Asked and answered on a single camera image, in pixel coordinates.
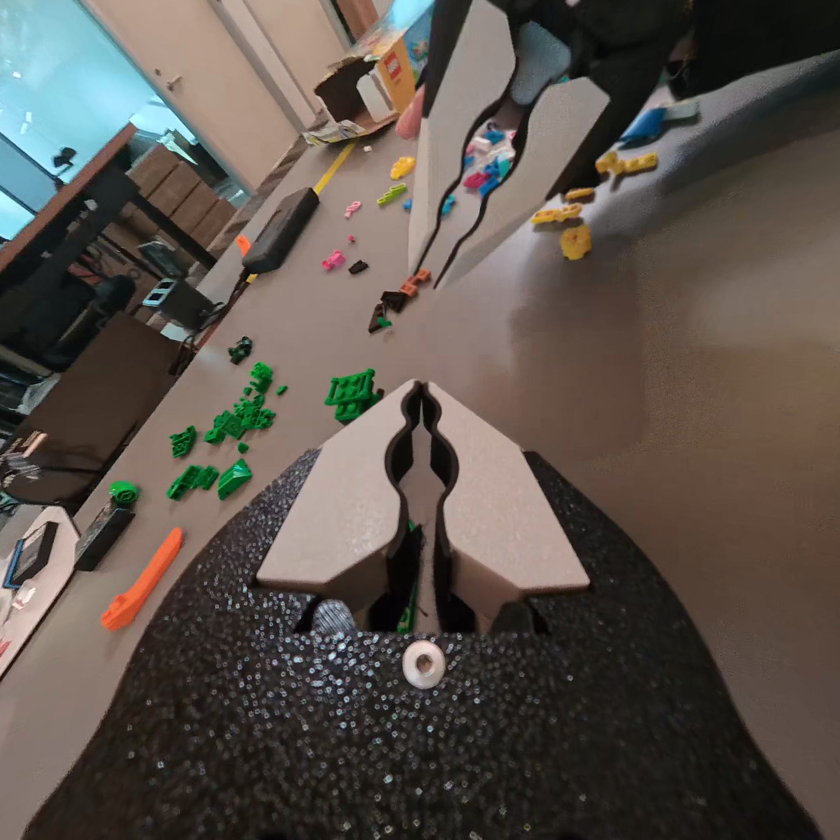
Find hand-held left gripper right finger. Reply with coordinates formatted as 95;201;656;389
424;381;592;635

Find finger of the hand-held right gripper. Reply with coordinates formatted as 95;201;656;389
434;77;643;291
408;0;517;273

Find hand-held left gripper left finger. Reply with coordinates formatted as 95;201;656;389
256;379;422;632

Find green brick tree model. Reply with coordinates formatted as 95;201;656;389
325;369;421;634

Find long wooden-edged office desk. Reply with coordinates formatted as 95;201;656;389
0;125;217;342

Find person's right hand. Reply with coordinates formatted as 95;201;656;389
397;85;427;140

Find pile of yellow bricks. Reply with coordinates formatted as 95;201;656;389
530;150;659;225

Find colourful toy set box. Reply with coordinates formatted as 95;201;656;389
367;0;437;112

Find pile of mixed colourful bricks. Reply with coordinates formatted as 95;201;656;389
440;118;519;217

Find blue slope brick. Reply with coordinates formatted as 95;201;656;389
619;101;700;144

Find large green curved slope brick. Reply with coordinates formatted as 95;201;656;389
217;458;253;501

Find open cardboard box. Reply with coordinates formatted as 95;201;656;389
313;56;401;126

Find pile of loose green bricks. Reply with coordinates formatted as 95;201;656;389
167;361;290;503

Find printed paper leaflets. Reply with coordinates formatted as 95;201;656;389
302;120;362;148

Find yellow tape strip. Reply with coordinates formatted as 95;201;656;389
314;141;358;196

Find black power bank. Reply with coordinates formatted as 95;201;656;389
241;187;321;271

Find beige door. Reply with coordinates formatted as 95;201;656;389
82;0;349;191

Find black charger box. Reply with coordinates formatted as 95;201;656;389
141;277;217;329

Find dark panel board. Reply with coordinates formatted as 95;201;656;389
13;311;183;506

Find small black flat device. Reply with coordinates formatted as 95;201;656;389
3;521;60;589

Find stack of cardboard boxes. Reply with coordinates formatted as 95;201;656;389
125;141;240;247

